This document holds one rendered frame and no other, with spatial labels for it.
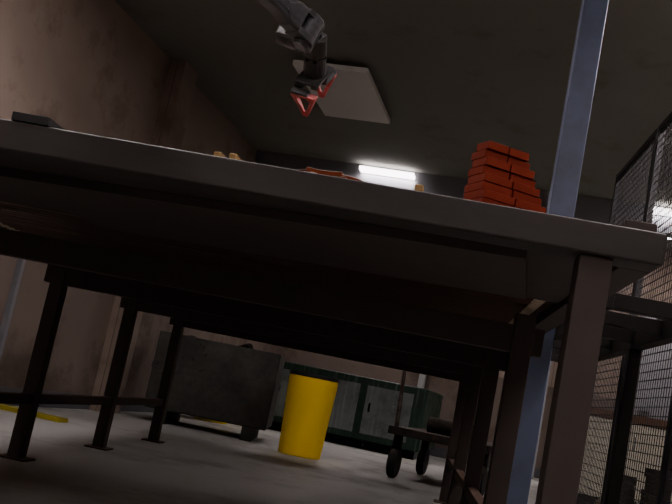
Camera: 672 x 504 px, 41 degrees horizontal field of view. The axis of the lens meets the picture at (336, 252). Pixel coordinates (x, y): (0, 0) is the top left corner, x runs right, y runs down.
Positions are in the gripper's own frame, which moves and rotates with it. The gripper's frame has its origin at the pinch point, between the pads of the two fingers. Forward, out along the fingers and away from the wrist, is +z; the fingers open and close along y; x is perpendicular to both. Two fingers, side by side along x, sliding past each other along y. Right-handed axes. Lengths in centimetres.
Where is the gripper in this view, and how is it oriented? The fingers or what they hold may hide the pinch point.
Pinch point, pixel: (313, 103)
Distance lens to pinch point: 237.8
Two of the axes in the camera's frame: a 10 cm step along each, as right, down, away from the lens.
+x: 9.1, 3.1, -2.8
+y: -4.2, 6.1, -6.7
